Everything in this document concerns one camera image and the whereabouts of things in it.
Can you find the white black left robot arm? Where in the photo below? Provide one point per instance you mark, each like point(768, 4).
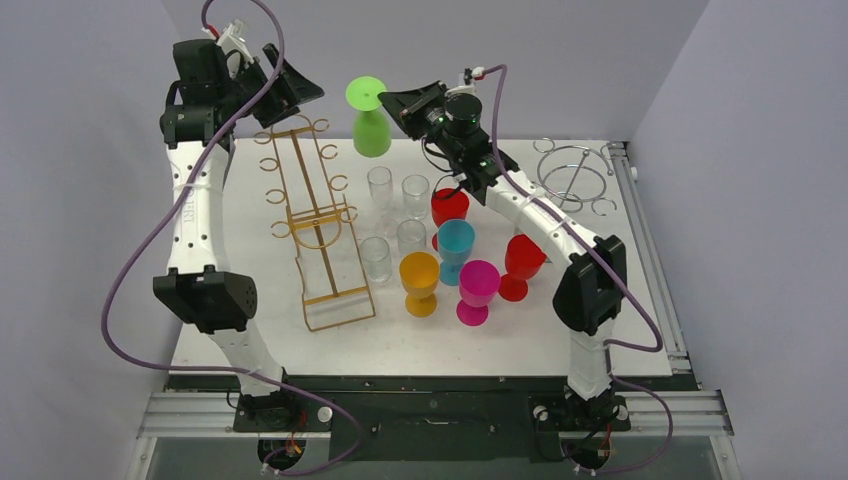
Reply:
point(216, 78)

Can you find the orange plastic wine glass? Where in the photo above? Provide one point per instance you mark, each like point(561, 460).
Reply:
point(420, 274)

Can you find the chrome round glass rack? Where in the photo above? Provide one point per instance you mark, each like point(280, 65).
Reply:
point(576, 176)

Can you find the cyan plastic wine glass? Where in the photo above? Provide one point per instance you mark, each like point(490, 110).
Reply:
point(455, 240)

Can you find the magenta plastic wine glass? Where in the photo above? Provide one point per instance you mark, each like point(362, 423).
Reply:
point(479, 283)

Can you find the clear glass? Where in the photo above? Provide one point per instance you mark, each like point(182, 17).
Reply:
point(375, 255)
point(416, 194)
point(411, 237)

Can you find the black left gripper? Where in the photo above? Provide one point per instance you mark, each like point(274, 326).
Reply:
point(280, 101)

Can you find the aluminium rail right side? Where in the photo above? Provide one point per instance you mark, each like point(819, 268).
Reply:
point(665, 313)

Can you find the gold wire glass rack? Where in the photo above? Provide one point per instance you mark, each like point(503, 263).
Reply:
point(317, 219)

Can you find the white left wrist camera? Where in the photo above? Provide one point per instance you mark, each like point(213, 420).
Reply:
point(232, 36)

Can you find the green plastic wine glass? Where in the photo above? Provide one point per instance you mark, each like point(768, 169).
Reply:
point(371, 131)

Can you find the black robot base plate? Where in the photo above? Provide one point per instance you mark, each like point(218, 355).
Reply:
point(418, 418)

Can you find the clear champagne flute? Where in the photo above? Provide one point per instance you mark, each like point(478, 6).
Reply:
point(380, 183)

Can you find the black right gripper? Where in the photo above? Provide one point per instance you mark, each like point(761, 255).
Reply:
point(419, 111)

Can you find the red plastic wine glass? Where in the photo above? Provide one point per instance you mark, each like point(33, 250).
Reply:
point(447, 204)
point(523, 260)

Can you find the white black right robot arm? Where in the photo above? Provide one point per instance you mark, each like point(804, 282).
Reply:
point(588, 297)

